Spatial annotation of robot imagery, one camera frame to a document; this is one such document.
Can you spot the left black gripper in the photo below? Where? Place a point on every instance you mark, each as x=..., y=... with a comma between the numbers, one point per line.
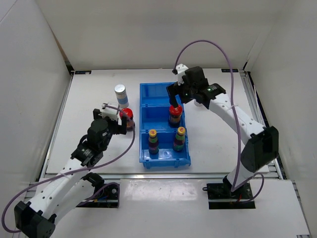
x=119, y=129

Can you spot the white shaker silver cap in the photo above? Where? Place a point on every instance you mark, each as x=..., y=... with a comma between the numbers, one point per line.
x=198, y=103
x=121, y=95

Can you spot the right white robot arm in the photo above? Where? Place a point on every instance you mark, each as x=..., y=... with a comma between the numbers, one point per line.
x=260, y=142

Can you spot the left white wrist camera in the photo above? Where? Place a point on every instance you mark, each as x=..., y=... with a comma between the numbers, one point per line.
x=110, y=113

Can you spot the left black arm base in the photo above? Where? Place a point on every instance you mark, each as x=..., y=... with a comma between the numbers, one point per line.
x=106, y=194

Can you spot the black corner label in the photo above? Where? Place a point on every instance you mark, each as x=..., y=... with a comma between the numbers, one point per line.
x=83, y=72
x=228, y=70

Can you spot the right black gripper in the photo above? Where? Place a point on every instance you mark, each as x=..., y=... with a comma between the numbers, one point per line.
x=174, y=89

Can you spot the yellow-cap sauce bottle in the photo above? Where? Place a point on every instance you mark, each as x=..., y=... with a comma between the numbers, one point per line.
x=179, y=140
x=153, y=142

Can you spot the right white shaker silver cap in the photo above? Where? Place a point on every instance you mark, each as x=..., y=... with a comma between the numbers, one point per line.
x=198, y=103

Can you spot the left black corner label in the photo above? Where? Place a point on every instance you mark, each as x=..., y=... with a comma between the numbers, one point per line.
x=83, y=72

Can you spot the front aluminium rail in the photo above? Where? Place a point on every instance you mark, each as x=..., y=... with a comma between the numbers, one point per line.
x=163, y=176

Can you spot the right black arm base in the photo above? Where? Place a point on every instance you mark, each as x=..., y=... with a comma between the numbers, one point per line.
x=221, y=198

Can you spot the red-lid sauce jar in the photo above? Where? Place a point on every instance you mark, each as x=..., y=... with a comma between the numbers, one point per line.
x=128, y=113
x=175, y=114

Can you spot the left aluminium side rail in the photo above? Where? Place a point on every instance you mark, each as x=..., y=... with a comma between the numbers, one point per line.
x=54, y=134

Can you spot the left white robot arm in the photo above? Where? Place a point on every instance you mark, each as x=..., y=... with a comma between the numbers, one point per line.
x=75, y=184

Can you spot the blue plastic divided bin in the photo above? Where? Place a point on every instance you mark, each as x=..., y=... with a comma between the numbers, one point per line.
x=154, y=114

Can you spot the left white shaker silver cap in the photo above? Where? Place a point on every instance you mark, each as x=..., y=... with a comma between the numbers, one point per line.
x=121, y=95

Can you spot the right black corner label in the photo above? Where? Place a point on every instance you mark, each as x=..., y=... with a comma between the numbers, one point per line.
x=228, y=70

